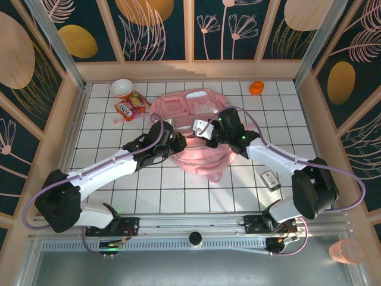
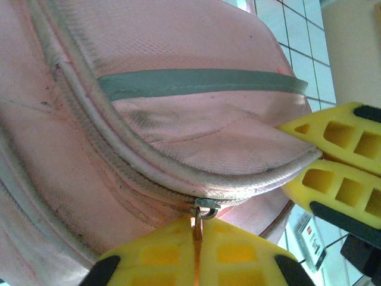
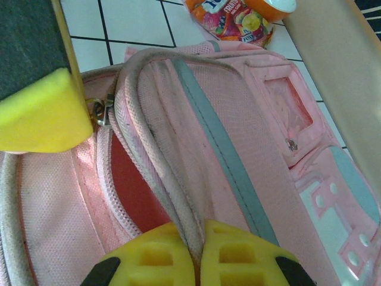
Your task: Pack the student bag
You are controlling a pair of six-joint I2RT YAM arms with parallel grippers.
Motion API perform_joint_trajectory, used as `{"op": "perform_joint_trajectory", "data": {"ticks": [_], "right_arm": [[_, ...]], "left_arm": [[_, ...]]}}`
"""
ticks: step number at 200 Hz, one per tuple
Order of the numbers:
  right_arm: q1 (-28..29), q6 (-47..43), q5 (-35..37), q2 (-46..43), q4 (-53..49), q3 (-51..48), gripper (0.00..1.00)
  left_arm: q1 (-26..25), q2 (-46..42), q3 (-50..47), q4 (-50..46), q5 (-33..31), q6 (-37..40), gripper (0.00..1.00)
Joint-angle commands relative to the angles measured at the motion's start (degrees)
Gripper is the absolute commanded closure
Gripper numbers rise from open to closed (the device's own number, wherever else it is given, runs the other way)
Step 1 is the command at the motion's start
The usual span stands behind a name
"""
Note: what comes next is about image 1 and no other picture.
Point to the pink student backpack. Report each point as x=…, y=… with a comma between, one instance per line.
x=202, y=161

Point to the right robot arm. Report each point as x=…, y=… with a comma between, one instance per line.
x=274, y=155

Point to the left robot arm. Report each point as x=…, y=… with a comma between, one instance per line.
x=104, y=172

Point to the red snack packet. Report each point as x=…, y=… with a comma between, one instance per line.
x=132, y=105

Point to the small orange cup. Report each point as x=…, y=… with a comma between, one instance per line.
x=256, y=87

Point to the white bowl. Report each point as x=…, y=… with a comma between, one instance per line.
x=122, y=87

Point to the black white card package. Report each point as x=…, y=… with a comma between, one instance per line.
x=271, y=180

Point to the black round knob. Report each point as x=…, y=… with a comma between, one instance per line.
x=195, y=238

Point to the small electronics board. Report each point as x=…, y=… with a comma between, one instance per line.
x=275, y=245
x=110, y=245

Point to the grey metal sheet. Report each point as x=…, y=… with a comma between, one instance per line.
x=178, y=271

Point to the translucent pink cylinder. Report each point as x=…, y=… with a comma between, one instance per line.
x=346, y=250

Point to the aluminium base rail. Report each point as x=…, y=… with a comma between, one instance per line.
x=184, y=222

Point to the aluminium frame post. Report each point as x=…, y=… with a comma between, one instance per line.
x=317, y=44
x=59, y=44

